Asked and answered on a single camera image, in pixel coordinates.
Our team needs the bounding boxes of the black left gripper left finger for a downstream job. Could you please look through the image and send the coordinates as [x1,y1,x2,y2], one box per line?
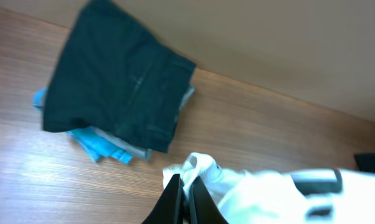
[142,174,184,224]

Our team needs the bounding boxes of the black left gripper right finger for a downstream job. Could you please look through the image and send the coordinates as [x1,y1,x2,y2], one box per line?
[189,177,228,224]

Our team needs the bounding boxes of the white Puma t-shirt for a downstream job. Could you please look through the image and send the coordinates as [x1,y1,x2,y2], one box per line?
[163,152,375,224]

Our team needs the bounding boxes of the folded grey garment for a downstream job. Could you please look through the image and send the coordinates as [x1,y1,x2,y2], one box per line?
[93,85,195,161]

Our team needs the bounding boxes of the folded blue jeans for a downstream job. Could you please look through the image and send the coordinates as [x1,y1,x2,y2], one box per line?
[31,87,134,165]

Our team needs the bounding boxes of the folded dark navy garment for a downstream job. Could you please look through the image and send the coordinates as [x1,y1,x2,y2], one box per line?
[42,0,197,154]

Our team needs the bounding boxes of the black garment pile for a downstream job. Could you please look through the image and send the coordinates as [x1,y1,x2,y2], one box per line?
[354,153,375,173]

